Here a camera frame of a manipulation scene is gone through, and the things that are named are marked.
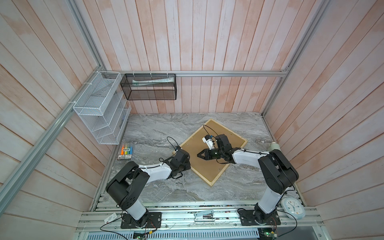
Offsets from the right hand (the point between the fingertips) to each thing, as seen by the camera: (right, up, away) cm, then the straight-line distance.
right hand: (198, 155), depth 91 cm
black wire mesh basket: (-34, +47, +14) cm, 60 cm away
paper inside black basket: (-34, +45, 0) cm, 56 cm away
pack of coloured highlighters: (-48, +1, +7) cm, 48 cm away
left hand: (-6, -7, +1) cm, 10 cm away
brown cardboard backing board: (+7, -9, -2) cm, 11 cm away
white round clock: (+48, -24, -15) cm, 56 cm away
